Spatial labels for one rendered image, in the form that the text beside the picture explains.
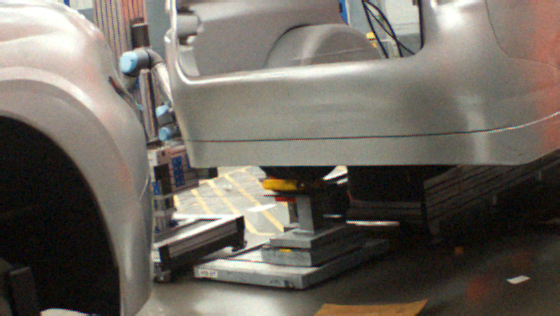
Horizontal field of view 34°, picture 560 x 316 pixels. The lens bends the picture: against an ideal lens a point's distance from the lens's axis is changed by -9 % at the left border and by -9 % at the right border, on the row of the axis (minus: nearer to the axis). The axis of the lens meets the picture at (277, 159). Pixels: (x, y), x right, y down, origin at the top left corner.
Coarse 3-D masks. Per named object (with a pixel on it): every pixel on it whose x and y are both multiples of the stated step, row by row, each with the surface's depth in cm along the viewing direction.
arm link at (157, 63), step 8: (152, 56) 552; (160, 56) 557; (152, 64) 553; (160, 64) 553; (152, 72) 555; (160, 72) 552; (160, 80) 551; (168, 80) 550; (168, 88) 548; (168, 96) 548
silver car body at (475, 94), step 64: (192, 0) 480; (256, 0) 512; (320, 0) 549; (448, 0) 368; (512, 0) 364; (192, 64) 460; (256, 64) 509; (320, 64) 392; (384, 64) 373; (448, 64) 358; (512, 64) 362; (192, 128) 458; (256, 128) 426; (320, 128) 403; (384, 128) 383; (448, 128) 367; (512, 128) 364
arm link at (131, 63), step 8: (128, 56) 544; (136, 56) 545; (144, 56) 548; (120, 64) 549; (128, 64) 544; (136, 64) 544; (144, 64) 549; (128, 72) 546; (136, 72) 549; (120, 80) 556; (128, 80) 553; (128, 88) 556
